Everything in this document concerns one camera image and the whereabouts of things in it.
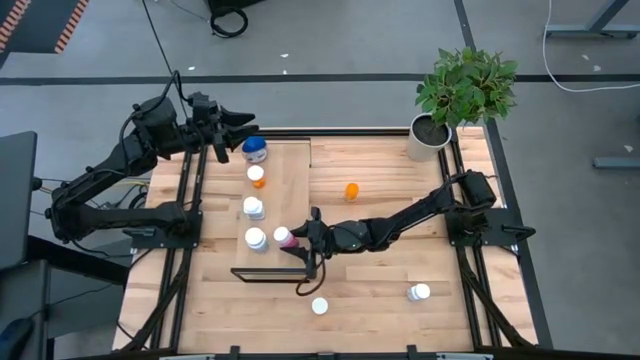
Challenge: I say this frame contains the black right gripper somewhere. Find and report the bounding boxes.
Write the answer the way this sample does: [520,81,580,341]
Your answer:
[279,205,354,281]

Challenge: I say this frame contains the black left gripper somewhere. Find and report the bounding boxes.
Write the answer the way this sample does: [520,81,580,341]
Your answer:
[182,106,261,165]

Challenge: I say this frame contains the clear bottle blue cap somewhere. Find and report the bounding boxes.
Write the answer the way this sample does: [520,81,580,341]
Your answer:
[241,135,269,165]

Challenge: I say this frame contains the pink bottle white cap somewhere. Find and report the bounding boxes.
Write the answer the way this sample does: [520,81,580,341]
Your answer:
[272,225,300,250]

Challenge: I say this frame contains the black equipment base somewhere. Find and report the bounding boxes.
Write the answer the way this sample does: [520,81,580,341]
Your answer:
[206,0,266,14]

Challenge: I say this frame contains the dark mat orange striped edges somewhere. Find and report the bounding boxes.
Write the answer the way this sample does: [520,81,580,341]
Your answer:
[0,0,91,55]

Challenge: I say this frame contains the green plant white pot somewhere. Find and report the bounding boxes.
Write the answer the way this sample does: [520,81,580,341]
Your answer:
[407,46,520,163]

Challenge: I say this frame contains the black monitor panel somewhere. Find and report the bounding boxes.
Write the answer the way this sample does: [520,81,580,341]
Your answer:
[0,130,40,271]

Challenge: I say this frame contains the dark grey desk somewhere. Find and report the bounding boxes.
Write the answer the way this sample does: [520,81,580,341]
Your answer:
[0,233,132,360]

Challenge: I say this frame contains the dark blue chair part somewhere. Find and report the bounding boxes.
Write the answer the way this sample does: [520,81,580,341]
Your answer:
[0,317,34,360]

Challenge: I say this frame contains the grey floor bar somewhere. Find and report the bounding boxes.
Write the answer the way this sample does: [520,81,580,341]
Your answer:
[593,156,640,170]

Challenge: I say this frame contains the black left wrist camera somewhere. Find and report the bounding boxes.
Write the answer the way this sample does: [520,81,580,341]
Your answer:
[186,91,220,122]

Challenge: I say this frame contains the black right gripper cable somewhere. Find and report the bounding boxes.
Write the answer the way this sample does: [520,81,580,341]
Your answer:
[294,252,327,297]

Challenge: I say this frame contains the wooden shelf black frame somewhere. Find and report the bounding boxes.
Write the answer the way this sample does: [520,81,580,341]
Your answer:
[230,138,312,285]

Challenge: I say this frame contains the coiled black cable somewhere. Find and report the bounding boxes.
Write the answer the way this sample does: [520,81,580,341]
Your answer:
[209,6,250,40]

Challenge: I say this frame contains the thin black floor cable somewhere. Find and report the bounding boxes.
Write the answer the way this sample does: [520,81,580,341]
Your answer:
[141,0,184,101]

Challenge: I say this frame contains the black aluminium table frame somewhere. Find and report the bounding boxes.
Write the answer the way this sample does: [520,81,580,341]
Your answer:
[112,125,555,360]

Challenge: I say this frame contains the white floor cable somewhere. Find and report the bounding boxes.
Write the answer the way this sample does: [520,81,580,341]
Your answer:
[542,0,640,94]

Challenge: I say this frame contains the grey desk leg frame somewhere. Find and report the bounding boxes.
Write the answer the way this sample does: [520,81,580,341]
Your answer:
[544,0,640,41]

